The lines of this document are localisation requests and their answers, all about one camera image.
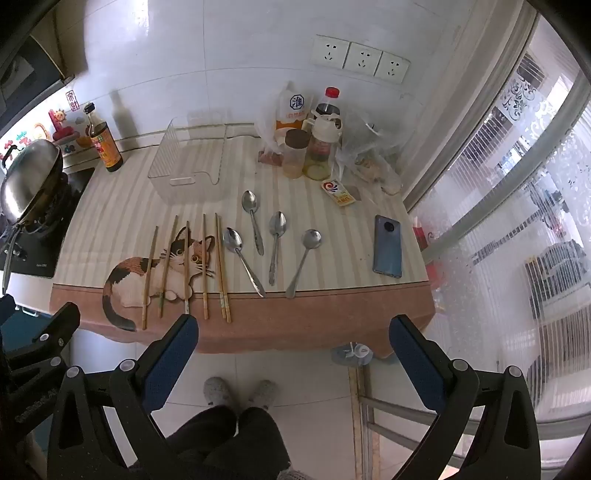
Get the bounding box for black stove top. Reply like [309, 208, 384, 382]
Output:
[0, 168, 95, 280]

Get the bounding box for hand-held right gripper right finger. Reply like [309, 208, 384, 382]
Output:
[389, 315, 542, 480]

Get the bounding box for steel wok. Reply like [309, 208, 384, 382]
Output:
[0, 138, 65, 296]

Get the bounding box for white wall socket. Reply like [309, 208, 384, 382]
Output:
[374, 52, 411, 85]
[310, 34, 352, 70]
[344, 42, 384, 76]

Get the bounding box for cat printed striped tablecloth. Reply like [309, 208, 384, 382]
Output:
[50, 124, 437, 355]

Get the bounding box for metal spoon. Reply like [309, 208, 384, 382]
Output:
[241, 190, 265, 256]
[222, 227, 266, 298]
[285, 229, 323, 299]
[269, 211, 289, 287]

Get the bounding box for clear plastic bag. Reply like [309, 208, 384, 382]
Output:
[339, 111, 404, 195]

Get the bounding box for person's legs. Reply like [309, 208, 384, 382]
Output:
[129, 406, 296, 480]

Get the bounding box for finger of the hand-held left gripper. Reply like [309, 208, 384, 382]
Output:
[6, 354, 71, 394]
[4, 302, 81, 366]

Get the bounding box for white plastic bag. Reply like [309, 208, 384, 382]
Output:
[256, 92, 284, 160]

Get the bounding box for range hood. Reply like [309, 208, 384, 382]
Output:
[0, 0, 77, 139]

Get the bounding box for soy sauce bottle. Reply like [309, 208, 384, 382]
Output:
[83, 102, 124, 174]

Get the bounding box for small orange and white packet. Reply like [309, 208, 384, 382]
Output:
[321, 179, 356, 208]

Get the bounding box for blue floor item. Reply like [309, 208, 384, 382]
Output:
[331, 342, 375, 367]

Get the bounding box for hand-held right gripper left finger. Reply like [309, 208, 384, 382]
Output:
[46, 314, 200, 480]

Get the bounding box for teal cabinet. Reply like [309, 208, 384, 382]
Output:
[0, 293, 52, 333]

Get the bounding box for row of wooden chopsticks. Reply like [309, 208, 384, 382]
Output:
[141, 212, 232, 330]

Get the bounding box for clear plastic container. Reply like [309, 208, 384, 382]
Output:
[148, 108, 232, 188]

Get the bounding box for red packet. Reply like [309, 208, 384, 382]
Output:
[412, 217, 430, 252]

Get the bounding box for jar with brown lid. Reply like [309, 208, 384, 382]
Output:
[283, 129, 310, 180]

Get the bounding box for grey slipper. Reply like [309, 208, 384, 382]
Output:
[247, 379, 279, 409]
[203, 376, 235, 409]

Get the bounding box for metal table frame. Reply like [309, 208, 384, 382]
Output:
[348, 364, 444, 480]

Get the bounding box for frosted glass sliding door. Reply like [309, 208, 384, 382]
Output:
[406, 14, 591, 435]

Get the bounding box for blue smartphone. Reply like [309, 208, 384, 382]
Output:
[372, 215, 403, 278]

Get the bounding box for dark bottle with red cap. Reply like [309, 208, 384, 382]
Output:
[315, 87, 345, 121]

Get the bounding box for colourful cartoon wall stickers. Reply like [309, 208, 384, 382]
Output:
[0, 108, 93, 160]

